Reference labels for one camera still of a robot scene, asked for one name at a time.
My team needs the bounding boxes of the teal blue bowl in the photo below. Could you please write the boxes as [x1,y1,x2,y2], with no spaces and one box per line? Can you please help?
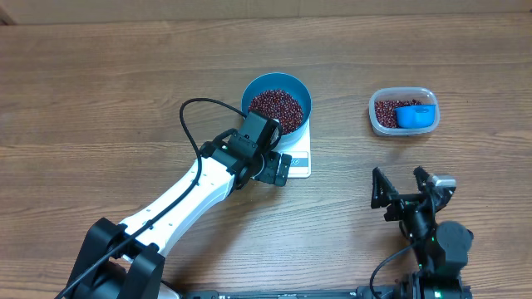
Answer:
[240,72,313,127]

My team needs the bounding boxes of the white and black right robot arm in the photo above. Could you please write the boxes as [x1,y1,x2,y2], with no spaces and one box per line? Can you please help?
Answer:
[368,166,474,299]

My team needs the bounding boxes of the red beans in bowl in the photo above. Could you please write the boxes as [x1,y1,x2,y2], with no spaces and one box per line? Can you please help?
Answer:
[248,89,303,135]

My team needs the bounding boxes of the blue plastic measuring scoop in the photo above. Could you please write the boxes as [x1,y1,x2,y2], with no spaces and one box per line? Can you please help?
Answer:
[395,105,436,129]

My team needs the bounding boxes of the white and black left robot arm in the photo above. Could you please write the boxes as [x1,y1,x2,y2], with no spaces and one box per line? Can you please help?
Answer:
[59,112,291,299]

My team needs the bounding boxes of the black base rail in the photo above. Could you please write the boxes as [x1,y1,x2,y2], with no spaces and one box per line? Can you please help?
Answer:
[182,284,473,299]

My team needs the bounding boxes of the clear plastic container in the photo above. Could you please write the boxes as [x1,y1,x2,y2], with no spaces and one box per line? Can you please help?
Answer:
[368,87,441,137]

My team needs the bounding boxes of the white digital kitchen scale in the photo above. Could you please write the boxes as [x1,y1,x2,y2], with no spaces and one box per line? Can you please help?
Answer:
[274,120,312,179]

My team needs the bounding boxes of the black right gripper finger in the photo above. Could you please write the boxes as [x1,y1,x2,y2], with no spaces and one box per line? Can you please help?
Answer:
[371,167,399,208]
[413,166,434,192]

